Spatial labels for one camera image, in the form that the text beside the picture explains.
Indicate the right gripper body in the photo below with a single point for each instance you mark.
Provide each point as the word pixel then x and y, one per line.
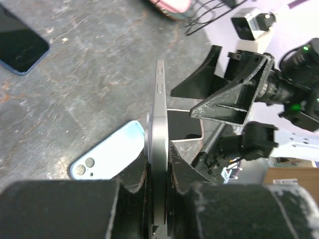
pixel 295 85

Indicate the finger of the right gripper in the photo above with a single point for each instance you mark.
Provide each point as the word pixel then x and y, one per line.
pixel 246 74
pixel 202 82

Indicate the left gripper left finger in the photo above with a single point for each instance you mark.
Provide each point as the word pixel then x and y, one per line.
pixel 134 176

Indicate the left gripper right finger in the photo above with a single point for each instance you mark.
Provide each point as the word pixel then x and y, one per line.
pixel 183 175

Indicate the light blue phone case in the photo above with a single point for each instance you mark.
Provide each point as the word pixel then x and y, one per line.
pixel 112 155

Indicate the black phone with stand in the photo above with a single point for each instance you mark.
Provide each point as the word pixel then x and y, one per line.
pixel 156 145

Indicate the pink phone case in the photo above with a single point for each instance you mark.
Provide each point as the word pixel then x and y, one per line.
pixel 185 130

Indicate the dark green phone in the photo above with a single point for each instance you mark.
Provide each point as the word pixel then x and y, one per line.
pixel 181 115

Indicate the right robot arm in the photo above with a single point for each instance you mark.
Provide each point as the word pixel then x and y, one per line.
pixel 253 140

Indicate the blue-edged black phone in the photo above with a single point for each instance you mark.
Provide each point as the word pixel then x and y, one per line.
pixel 21 48

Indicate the pink bowl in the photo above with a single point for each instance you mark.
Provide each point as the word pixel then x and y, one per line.
pixel 172 6

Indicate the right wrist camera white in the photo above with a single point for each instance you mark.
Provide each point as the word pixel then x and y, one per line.
pixel 254 29

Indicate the black wire basket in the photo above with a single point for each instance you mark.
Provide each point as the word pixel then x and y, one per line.
pixel 204 12

